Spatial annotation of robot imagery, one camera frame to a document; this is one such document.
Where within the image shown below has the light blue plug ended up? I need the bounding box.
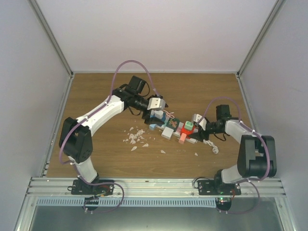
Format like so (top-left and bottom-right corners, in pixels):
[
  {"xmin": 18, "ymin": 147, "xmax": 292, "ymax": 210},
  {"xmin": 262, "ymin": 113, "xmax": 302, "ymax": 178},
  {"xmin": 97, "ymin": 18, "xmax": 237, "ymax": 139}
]
[{"xmin": 149, "ymin": 124, "xmax": 161, "ymax": 130}]

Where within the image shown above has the white usb charger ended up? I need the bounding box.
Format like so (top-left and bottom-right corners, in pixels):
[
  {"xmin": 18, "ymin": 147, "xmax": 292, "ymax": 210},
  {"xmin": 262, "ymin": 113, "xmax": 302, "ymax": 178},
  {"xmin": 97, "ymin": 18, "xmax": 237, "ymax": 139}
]
[{"xmin": 154, "ymin": 110, "xmax": 164, "ymax": 119}]

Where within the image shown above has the mint green charger plug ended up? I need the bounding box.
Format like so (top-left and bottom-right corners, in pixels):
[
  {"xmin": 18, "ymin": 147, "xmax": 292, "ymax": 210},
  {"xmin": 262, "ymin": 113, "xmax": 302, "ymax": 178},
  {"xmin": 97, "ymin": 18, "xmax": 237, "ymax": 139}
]
[{"xmin": 184, "ymin": 121, "xmax": 194, "ymax": 130}]

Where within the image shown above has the pink plug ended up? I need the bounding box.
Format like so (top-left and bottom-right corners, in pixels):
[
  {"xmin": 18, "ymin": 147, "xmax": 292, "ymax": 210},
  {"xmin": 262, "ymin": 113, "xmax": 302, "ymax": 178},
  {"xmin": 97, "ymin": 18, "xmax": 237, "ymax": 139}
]
[{"xmin": 179, "ymin": 133, "xmax": 187, "ymax": 144}]

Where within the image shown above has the white grey plug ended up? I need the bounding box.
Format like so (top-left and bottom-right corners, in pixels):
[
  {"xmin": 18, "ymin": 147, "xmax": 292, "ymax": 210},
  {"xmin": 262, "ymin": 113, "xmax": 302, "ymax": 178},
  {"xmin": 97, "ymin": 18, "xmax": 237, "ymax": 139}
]
[{"xmin": 161, "ymin": 127, "xmax": 174, "ymax": 140}]

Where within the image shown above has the dark green cube adapter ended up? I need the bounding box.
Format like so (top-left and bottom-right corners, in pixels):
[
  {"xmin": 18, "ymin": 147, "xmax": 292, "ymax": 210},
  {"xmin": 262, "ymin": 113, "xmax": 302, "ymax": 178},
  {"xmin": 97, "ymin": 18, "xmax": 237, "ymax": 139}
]
[{"xmin": 166, "ymin": 118, "xmax": 180, "ymax": 132}]

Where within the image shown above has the white power strip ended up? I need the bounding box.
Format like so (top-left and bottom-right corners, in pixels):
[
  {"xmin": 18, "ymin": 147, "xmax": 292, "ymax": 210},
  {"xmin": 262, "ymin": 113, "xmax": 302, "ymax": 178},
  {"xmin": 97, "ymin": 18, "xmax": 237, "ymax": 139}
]
[{"xmin": 150, "ymin": 119, "xmax": 198, "ymax": 144}]

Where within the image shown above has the blue cube socket adapter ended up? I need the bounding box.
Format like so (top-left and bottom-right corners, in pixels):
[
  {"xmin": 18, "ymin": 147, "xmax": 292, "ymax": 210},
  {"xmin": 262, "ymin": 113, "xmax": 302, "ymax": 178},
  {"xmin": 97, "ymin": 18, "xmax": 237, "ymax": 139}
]
[{"xmin": 150, "ymin": 113, "xmax": 167, "ymax": 126}]

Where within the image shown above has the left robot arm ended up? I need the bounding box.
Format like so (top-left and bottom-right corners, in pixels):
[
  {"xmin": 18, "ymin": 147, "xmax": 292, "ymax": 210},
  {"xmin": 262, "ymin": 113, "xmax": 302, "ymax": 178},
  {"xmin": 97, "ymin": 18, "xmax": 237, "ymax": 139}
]
[{"xmin": 59, "ymin": 76, "xmax": 168, "ymax": 194}]

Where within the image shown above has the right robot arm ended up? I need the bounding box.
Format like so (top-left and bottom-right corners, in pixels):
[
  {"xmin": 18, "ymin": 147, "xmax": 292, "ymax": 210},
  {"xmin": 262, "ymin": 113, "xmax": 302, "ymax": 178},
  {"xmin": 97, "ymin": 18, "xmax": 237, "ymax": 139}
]
[{"xmin": 188, "ymin": 104, "xmax": 277, "ymax": 195}]

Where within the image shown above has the red cube socket adapter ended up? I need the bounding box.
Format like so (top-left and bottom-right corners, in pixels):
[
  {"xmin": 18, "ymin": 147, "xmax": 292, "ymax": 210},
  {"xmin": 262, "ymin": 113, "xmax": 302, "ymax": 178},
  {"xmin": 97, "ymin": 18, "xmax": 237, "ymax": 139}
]
[{"xmin": 180, "ymin": 125, "xmax": 195, "ymax": 139}]

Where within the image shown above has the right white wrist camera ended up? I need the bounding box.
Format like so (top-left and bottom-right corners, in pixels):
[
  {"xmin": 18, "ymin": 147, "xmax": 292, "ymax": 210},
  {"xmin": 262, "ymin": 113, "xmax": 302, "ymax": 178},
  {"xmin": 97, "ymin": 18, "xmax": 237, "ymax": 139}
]
[{"xmin": 192, "ymin": 114, "xmax": 207, "ymax": 130}]

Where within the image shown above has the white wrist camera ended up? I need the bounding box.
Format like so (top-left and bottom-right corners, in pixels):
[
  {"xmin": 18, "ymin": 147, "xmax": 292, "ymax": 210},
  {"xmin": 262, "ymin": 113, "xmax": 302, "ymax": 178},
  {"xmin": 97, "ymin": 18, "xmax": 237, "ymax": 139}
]
[
  {"xmin": 192, "ymin": 114, "xmax": 207, "ymax": 130},
  {"xmin": 147, "ymin": 97, "xmax": 168, "ymax": 110}
]

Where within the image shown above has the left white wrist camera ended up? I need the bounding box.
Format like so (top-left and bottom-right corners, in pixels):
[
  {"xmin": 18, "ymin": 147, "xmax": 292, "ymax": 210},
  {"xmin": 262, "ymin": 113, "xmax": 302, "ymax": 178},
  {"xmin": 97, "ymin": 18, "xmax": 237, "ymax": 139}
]
[{"xmin": 147, "ymin": 97, "xmax": 168, "ymax": 110}]

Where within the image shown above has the white coiled power cord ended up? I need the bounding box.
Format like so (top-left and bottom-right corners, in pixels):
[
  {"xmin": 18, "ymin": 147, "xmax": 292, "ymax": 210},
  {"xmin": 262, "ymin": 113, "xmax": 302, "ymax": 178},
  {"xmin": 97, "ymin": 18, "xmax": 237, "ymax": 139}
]
[{"xmin": 203, "ymin": 139, "xmax": 220, "ymax": 154}]

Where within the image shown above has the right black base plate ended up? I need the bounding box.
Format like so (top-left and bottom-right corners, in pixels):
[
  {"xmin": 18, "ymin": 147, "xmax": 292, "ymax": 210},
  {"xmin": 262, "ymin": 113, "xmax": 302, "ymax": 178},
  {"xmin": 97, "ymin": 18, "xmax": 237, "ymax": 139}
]
[{"xmin": 192, "ymin": 177, "xmax": 241, "ymax": 196}]

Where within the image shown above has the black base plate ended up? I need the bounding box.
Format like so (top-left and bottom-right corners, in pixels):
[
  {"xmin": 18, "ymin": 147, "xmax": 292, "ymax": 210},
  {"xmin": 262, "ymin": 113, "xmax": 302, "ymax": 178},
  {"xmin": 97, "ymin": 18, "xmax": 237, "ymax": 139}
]
[
  {"xmin": 192, "ymin": 177, "xmax": 241, "ymax": 196},
  {"xmin": 67, "ymin": 178, "xmax": 114, "ymax": 196}
]

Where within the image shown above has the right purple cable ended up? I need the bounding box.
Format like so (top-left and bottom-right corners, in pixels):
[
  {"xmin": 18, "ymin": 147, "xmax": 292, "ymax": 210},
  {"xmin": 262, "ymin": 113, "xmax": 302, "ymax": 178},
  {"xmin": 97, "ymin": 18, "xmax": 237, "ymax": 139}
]
[{"xmin": 198, "ymin": 96, "xmax": 270, "ymax": 215}]

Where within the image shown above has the purple cable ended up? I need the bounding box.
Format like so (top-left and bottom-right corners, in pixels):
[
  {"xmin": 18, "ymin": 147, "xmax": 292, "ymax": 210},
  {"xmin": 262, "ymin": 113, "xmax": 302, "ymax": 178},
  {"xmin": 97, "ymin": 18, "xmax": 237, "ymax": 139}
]
[
  {"xmin": 59, "ymin": 60, "xmax": 159, "ymax": 214},
  {"xmin": 198, "ymin": 96, "xmax": 270, "ymax": 215}
]

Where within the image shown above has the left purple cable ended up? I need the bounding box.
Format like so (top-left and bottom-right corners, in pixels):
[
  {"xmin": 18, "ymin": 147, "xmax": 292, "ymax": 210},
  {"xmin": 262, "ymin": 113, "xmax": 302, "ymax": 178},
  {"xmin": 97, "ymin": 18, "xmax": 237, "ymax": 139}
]
[{"xmin": 59, "ymin": 60, "xmax": 159, "ymax": 214}]

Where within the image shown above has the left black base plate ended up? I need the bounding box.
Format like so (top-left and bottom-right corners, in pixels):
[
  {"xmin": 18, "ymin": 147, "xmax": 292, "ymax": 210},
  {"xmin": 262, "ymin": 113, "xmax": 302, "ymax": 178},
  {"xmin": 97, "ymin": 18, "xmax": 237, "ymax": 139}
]
[{"xmin": 67, "ymin": 178, "xmax": 114, "ymax": 196}]

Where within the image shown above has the aluminium front rail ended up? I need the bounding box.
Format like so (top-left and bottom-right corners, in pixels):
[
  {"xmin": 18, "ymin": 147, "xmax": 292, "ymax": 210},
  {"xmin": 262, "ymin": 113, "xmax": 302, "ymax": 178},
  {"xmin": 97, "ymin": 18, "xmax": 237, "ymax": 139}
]
[{"xmin": 26, "ymin": 178, "xmax": 286, "ymax": 198}]

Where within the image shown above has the grey slotted cable duct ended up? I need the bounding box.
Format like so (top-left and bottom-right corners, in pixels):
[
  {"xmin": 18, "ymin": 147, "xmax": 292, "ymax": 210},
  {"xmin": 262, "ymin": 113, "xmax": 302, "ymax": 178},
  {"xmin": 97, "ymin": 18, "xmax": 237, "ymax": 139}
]
[{"xmin": 37, "ymin": 197, "xmax": 216, "ymax": 208}]

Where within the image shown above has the right aluminium corner post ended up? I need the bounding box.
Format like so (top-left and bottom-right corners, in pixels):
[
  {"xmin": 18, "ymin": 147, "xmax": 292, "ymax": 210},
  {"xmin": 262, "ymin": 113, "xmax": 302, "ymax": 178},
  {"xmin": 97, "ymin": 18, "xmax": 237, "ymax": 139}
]
[{"xmin": 236, "ymin": 0, "xmax": 285, "ymax": 78}]

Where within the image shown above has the aluminium corner post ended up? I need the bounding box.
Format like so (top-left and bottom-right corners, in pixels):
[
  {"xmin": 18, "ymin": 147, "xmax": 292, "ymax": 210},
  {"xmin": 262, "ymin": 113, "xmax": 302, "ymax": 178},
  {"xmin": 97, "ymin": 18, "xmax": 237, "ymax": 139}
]
[
  {"xmin": 236, "ymin": 0, "xmax": 285, "ymax": 78},
  {"xmin": 28, "ymin": 0, "xmax": 74, "ymax": 78}
]

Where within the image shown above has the left aluminium corner post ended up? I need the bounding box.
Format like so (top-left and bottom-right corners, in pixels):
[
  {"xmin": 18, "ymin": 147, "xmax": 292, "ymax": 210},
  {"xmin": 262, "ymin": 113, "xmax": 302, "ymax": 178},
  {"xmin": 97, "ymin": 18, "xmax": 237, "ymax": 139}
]
[{"xmin": 28, "ymin": 0, "xmax": 74, "ymax": 78}]

